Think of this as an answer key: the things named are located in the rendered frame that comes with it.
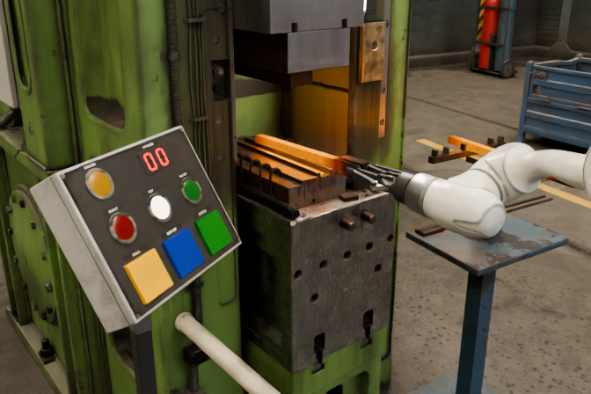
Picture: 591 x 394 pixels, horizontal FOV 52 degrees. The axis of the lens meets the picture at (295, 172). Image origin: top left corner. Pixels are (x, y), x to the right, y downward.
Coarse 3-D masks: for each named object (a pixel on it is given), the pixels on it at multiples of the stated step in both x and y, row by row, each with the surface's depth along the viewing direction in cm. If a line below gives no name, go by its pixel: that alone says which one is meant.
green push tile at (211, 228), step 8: (208, 216) 122; (216, 216) 124; (200, 224) 119; (208, 224) 121; (216, 224) 123; (224, 224) 125; (200, 232) 119; (208, 232) 120; (216, 232) 122; (224, 232) 124; (208, 240) 119; (216, 240) 121; (224, 240) 123; (232, 240) 125; (208, 248) 119; (216, 248) 120
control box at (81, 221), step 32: (96, 160) 105; (128, 160) 111; (192, 160) 125; (32, 192) 101; (64, 192) 98; (128, 192) 108; (160, 192) 114; (64, 224) 100; (96, 224) 100; (160, 224) 112; (192, 224) 118; (96, 256) 99; (128, 256) 103; (160, 256) 109; (224, 256) 123; (96, 288) 101; (128, 288) 101; (128, 320) 100
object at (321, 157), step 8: (256, 136) 180; (264, 136) 179; (272, 136) 179; (264, 144) 178; (272, 144) 175; (280, 144) 172; (288, 144) 170; (296, 144) 170; (288, 152) 169; (296, 152) 166; (304, 152) 163; (312, 152) 161; (320, 152) 161; (312, 160) 161; (320, 160) 159; (328, 160) 156; (336, 160) 152; (352, 160) 150; (360, 160) 150; (336, 168) 153; (352, 176) 150
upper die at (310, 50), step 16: (240, 32) 155; (304, 32) 144; (320, 32) 147; (336, 32) 150; (240, 48) 157; (256, 48) 151; (272, 48) 146; (288, 48) 142; (304, 48) 145; (320, 48) 148; (336, 48) 151; (256, 64) 153; (272, 64) 148; (288, 64) 143; (304, 64) 146; (320, 64) 149; (336, 64) 152
